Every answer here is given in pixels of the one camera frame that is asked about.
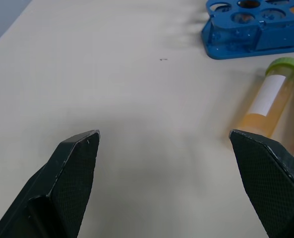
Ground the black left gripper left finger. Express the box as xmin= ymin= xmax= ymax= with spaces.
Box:
xmin=0 ymin=129 xmax=101 ymax=238

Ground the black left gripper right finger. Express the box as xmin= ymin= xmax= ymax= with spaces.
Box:
xmin=228 ymin=129 xmax=294 ymax=238

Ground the green-capped orange liquid tube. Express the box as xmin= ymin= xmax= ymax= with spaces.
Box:
xmin=237 ymin=57 xmax=294 ymax=139

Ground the blue tube rack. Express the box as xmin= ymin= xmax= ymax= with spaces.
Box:
xmin=201 ymin=0 xmax=294 ymax=60

